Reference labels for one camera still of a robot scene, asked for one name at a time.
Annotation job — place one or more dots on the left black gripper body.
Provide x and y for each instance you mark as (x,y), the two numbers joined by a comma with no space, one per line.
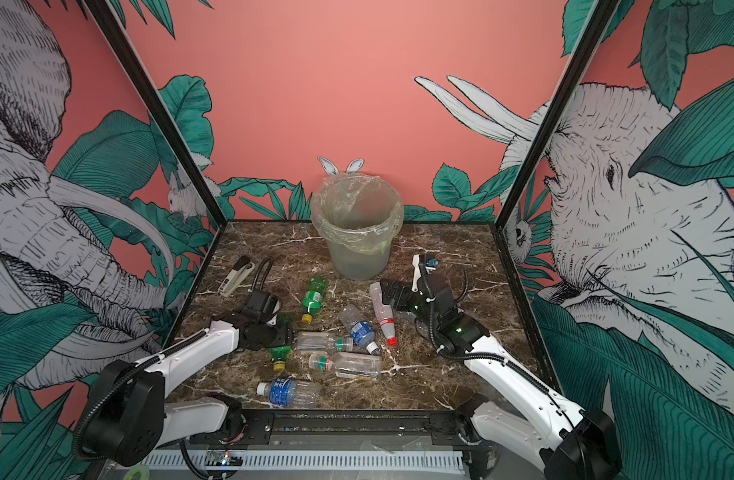
(272,335)

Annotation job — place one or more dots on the clear bottle green cap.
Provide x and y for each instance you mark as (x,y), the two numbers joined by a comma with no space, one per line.
(322,342)

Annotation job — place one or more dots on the left black frame post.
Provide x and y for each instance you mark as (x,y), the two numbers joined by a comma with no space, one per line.
(105,19)

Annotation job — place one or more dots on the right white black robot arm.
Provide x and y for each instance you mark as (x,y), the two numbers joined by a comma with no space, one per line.
(553,433)

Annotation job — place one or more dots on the green soda bottle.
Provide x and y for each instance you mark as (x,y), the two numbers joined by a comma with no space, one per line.
(313,299)
(279,354)

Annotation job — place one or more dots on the black frame post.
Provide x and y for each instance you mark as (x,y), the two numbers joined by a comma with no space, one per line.
(595,27)
(105,19)

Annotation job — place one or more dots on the clear plastic bin liner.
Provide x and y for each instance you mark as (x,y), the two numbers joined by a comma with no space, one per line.
(360,212)

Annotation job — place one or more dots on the small blue label bottle front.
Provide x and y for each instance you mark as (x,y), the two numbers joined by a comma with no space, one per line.
(290,393)

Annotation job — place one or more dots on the right black frame post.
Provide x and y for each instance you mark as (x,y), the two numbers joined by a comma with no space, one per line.
(595,27)

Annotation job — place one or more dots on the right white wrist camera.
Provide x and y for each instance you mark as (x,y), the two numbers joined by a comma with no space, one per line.
(423,264)

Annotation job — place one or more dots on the white bottle red label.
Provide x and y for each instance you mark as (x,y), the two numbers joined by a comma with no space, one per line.
(383,314)

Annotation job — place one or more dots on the grey stapler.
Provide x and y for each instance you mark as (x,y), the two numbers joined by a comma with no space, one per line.
(238,273)

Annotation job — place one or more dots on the clear bottle green red label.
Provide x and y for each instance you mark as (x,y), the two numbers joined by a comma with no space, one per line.
(347,365)

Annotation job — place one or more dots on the green tape roll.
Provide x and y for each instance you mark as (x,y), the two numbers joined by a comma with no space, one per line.
(137,472)

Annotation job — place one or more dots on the upright green soda bottle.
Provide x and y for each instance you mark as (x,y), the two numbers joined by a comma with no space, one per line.
(313,299)

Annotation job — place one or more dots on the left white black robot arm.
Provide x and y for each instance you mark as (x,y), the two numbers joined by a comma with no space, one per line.
(127,416)

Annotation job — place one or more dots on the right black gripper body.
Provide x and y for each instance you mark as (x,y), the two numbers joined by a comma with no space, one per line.
(411,301)

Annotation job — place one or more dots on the black front rail frame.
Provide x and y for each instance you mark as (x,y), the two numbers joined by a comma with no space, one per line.
(354,430)

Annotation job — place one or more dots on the grey mesh waste bin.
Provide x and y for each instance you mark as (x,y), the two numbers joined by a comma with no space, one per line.
(356,266)

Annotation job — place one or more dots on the white slotted cable duct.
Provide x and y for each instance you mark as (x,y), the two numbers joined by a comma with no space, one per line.
(310,460)

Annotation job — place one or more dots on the blue label bottle white cap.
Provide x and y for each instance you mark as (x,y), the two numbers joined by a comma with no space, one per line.
(358,329)

